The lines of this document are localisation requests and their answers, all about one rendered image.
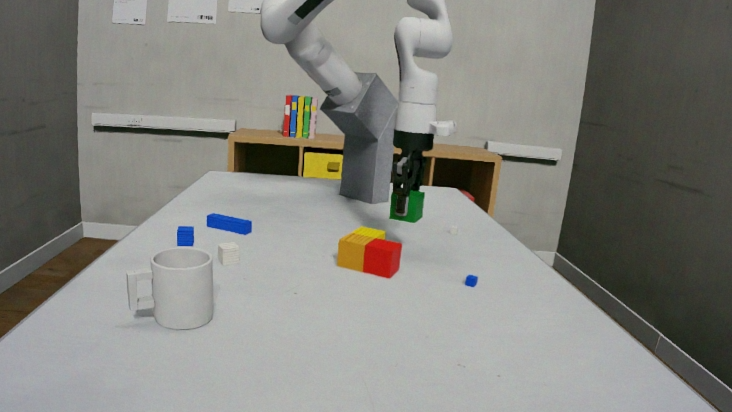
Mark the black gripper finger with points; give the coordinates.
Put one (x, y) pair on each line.
(421, 171)
(400, 175)

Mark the white mug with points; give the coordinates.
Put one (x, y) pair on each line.
(182, 298)

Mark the dark green cube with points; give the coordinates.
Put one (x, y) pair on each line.
(415, 207)

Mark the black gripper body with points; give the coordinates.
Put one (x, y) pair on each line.
(412, 144)

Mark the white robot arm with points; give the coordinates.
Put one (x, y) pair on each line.
(416, 109)

